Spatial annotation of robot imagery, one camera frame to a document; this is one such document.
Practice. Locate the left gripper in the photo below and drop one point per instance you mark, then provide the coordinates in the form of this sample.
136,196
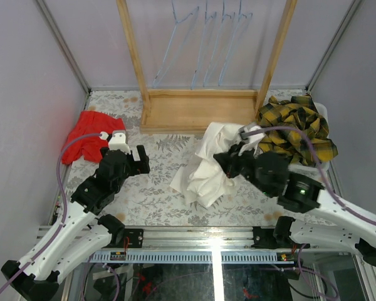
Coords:
137,161

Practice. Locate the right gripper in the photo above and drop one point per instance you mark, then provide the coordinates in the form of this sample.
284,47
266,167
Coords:
228,160

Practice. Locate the white shirt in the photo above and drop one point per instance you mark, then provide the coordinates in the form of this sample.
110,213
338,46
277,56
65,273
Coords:
202,180

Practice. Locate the yellow plaid shirt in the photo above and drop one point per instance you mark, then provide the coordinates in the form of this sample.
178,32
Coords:
299,112

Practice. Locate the blue wire hanger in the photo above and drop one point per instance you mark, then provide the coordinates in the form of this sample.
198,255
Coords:
241,26

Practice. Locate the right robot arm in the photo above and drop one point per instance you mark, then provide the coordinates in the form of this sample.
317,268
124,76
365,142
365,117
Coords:
269,172

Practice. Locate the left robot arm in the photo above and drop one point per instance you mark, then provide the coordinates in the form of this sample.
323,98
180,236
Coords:
81,229

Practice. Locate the red cloth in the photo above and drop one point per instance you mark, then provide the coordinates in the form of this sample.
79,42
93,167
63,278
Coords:
90,122

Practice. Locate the wooden clothes rack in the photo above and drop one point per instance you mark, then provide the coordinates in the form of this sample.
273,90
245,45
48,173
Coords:
173,111

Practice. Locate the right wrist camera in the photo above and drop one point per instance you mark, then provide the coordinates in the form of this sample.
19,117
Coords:
251,135

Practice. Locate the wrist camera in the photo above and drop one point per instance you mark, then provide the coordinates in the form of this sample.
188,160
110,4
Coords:
251,135
117,140

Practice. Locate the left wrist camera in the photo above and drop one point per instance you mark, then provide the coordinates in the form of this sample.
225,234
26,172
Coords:
117,140

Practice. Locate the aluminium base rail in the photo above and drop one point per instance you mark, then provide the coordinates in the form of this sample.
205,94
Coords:
158,244

